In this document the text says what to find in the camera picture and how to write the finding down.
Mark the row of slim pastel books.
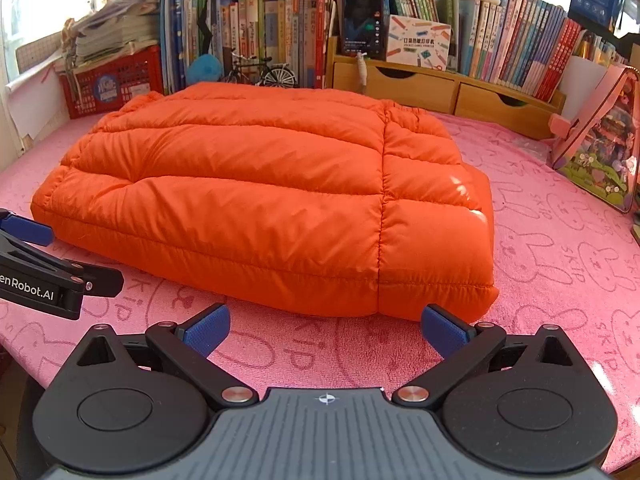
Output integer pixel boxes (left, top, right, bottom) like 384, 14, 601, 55
457, 0, 631, 103

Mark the black smartphone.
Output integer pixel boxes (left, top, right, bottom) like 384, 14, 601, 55
341, 0, 390, 61

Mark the stack of paper booklets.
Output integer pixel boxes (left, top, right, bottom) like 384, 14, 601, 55
55, 0, 161, 73

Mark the black model bicycle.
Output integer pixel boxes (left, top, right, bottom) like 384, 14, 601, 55
220, 49, 293, 88

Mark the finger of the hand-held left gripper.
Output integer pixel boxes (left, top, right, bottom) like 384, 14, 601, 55
0, 240, 125, 297
0, 208, 55, 248

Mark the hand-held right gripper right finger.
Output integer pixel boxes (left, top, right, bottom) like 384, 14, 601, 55
392, 304, 576, 406

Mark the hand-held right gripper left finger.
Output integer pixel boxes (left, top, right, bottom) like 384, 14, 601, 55
75, 302, 261, 407

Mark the row of large upright books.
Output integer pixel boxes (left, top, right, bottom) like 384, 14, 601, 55
160, 0, 336, 96

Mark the pink bunny-print blanket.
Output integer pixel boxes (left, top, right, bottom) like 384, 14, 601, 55
0, 105, 640, 476

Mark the black strap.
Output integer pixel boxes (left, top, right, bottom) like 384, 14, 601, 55
196, 0, 223, 58

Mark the white paper sheet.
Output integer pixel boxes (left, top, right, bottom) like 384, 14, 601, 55
5, 67, 71, 153

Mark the white paper roll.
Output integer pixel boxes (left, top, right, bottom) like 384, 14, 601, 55
562, 55, 626, 96

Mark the white phone lanyard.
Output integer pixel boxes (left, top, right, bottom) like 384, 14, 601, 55
354, 52, 371, 96

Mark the white pencil-print box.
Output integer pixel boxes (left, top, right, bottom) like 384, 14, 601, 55
386, 15, 452, 72

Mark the clear plastic bag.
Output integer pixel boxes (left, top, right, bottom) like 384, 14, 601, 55
515, 137, 556, 156

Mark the grid-pattern board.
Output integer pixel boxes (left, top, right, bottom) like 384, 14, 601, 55
15, 42, 71, 83

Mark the blue plush ball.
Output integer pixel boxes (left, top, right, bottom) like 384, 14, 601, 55
187, 54, 222, 87

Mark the orange down jacket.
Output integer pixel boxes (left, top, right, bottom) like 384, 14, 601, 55
30, 81, 501, 323

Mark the wooden desk organizer with drawers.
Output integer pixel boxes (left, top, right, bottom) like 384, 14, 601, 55
325, 35, 568, 141

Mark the pink toy house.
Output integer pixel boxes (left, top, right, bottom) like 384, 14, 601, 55
547, 65, 640, 216

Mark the red plastic crate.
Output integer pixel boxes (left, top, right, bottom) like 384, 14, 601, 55
59, 45, 166, 121

